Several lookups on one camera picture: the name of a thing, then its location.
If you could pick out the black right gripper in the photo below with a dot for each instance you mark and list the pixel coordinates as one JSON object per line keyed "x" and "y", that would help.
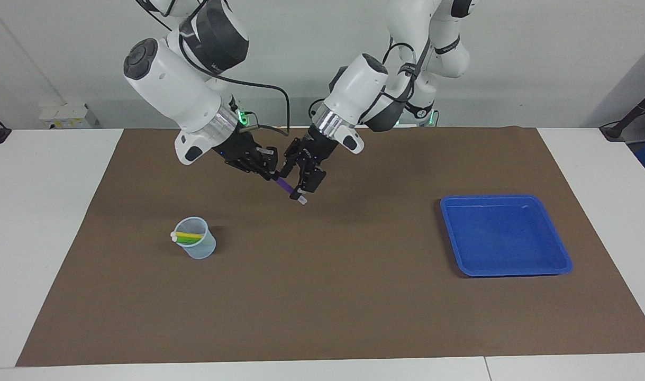
{"x": 240, "y": 153}

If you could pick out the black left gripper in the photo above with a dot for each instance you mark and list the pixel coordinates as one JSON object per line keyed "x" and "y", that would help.
{"x": 316, "y": 149}

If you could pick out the purple pen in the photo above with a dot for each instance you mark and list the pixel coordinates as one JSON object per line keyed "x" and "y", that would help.
{"x": 286, "y": 186}

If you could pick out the yellow pen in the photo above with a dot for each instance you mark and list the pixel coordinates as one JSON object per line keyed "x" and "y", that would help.
{"x": 190, "y": 234}

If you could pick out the green pen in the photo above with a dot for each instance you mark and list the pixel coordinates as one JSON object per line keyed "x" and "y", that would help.
{"x": 191, "y": 240}

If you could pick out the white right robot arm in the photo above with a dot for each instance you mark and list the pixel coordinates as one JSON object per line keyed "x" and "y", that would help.
{"x": 169, "y": 90}

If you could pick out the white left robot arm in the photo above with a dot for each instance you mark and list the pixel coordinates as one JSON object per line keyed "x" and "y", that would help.
{"x": 354, "y": 90}

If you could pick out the blue plastic tray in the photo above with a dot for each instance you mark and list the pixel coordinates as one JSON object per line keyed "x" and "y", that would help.
{"x": 505, "y": 238}

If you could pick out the clear plastic cup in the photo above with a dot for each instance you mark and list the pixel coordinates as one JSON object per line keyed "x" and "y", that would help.
{"x": 200, "y": 250}

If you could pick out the brown table mat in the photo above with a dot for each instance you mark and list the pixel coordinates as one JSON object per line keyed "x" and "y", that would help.
{"x": 322, "y": 291}

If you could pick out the white box with yellow label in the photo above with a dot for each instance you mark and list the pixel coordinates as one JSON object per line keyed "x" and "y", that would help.
{"x": 68, "y": 116}

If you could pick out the black stand pole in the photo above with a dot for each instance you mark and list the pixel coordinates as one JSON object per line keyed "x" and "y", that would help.
{"x": 632, "y": 114}

